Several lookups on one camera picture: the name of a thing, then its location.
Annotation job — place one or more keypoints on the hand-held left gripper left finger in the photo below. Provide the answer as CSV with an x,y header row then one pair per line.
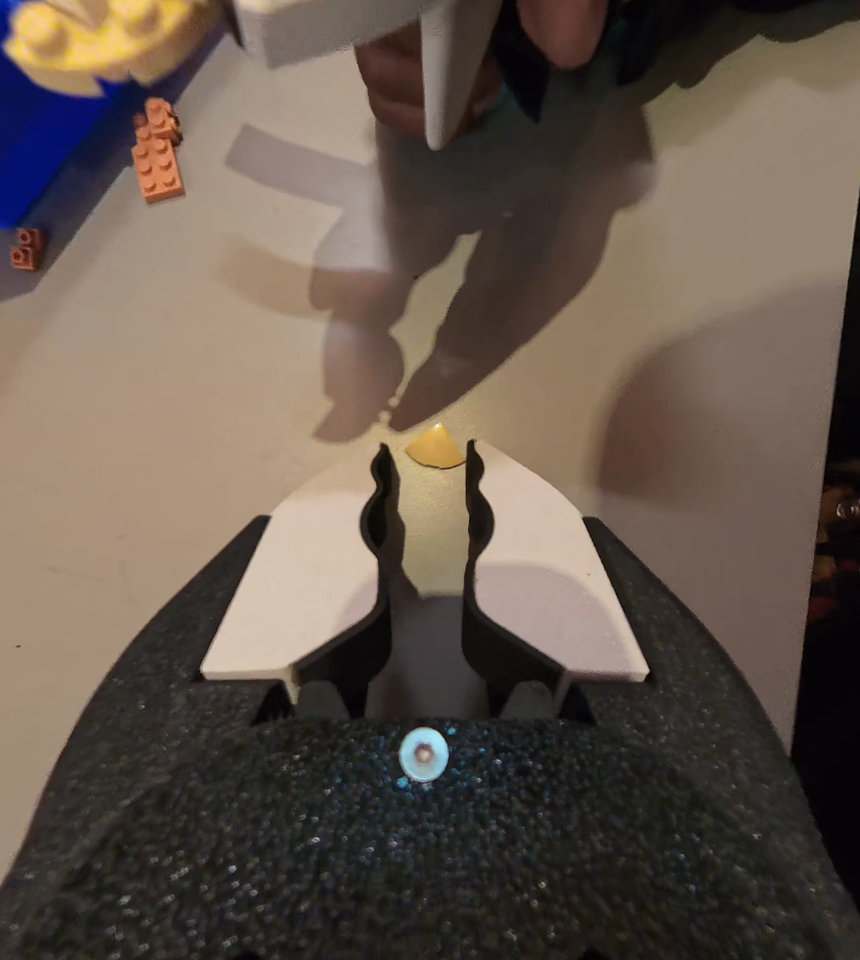
x,y
287,585

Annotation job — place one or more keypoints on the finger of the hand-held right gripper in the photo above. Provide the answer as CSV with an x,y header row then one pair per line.
x,y
452,60
325,22

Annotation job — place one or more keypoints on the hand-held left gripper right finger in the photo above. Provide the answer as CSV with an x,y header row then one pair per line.
x,y
557,592

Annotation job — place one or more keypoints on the tan curved brick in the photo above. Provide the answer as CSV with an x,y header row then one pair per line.
x,y
435,450

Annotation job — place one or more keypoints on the tan and brown brick model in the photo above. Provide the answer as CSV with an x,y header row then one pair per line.
x,y
100,37

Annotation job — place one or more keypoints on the grey desk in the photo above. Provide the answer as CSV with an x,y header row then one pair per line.
x,y
175,450

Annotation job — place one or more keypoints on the person's right hand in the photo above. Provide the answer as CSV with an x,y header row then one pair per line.
x,y
392,82

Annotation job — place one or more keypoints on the brown flat plate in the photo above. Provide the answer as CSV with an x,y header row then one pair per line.
x,y
160,172

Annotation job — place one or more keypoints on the flat brown brick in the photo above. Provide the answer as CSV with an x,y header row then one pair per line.
x,y
26,249

